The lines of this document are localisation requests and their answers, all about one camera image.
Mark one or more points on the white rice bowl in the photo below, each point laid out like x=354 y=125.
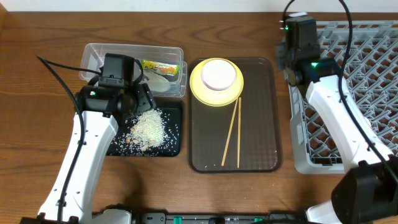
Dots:
x=218 y=75

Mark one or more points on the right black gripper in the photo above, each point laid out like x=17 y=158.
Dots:
x=279 y=53

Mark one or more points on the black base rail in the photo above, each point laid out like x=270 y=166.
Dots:
x=232 y=218

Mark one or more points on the yellow plate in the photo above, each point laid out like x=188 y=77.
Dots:
x=211 y=97

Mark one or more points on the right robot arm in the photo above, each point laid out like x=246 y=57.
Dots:
x=368 y=191

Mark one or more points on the clear plastic waste bin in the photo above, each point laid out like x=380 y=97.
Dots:
x=94 y=54

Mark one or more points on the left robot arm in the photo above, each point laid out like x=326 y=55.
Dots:
x=112 y=96

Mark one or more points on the black waste tray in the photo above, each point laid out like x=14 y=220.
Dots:
x=171 y=146

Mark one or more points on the green orange snack wrapper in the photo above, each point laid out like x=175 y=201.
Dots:
x=160 y=67

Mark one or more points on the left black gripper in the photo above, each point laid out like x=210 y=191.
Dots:
x=146 y=98

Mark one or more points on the leftover rice pile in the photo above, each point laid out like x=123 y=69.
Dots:
x=149 y=129

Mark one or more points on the grey dishwasher rack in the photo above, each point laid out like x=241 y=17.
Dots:
x=371 y=76

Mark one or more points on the brown serving tray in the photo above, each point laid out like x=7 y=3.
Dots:
x=261 y=149

